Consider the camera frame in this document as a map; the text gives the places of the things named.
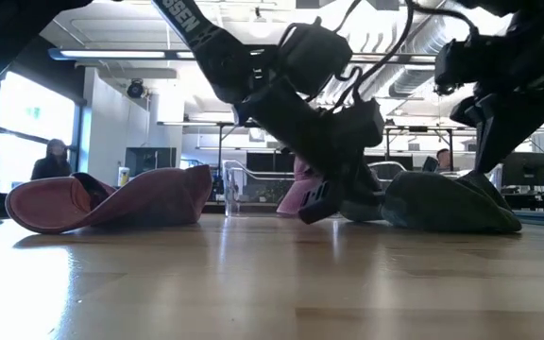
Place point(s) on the black ceiling spotlight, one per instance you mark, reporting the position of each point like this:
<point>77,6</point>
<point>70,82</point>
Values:
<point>135,89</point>

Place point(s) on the person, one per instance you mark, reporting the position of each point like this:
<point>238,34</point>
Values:
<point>443,159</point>
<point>52,163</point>

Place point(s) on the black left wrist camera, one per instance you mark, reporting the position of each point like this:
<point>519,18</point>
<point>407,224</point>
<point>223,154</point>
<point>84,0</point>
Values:
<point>362,125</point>

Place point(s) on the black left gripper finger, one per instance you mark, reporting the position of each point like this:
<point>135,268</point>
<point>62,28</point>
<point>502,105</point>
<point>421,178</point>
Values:
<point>321,200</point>
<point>364,184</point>

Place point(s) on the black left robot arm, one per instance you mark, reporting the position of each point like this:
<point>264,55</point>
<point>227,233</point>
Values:
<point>196,28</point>

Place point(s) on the maroon baseball cap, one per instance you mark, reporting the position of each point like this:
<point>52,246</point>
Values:
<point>295,193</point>
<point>149,203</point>

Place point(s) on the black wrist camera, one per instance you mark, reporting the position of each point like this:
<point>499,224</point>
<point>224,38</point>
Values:
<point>456,66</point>
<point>362,125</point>

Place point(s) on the silver ventilation duct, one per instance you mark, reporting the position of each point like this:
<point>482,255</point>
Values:
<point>411,82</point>

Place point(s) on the black overhead bar with lights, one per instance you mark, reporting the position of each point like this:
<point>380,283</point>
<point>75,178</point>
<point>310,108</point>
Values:
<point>172,55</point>

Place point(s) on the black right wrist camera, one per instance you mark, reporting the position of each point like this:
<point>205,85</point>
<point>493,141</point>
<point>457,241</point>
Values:
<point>456,66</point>

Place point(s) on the black monitor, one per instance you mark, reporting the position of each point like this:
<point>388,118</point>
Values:
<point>149,161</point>
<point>527,169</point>

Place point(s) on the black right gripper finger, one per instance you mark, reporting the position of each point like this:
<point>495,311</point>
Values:
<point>491,132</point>
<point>527,118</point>

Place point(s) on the black background rig frame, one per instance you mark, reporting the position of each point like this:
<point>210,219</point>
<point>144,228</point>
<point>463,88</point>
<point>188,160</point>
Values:
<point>418,128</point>

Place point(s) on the dark green baseball cap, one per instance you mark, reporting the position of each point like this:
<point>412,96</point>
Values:
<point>442,208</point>

